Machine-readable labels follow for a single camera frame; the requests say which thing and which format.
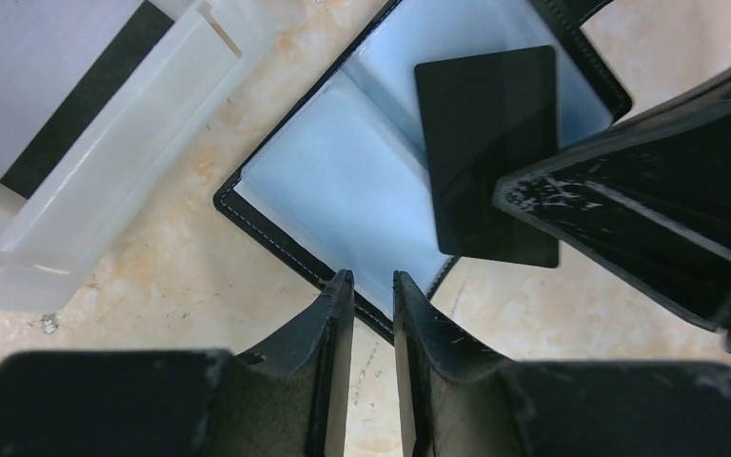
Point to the white plastic card tray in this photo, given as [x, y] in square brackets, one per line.
[49, 246]

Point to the black credit card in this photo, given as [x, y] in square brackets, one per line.
[483, 117]

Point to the black leather card holder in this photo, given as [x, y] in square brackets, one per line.
[341, 182]

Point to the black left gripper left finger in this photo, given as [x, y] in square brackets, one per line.
[288, 394]

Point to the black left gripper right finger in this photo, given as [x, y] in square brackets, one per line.
[453, 398]

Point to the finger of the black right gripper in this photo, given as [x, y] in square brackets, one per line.
[650, 202]
[706, 102]

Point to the silver magnetic stripe card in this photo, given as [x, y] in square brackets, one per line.
[60, 63]

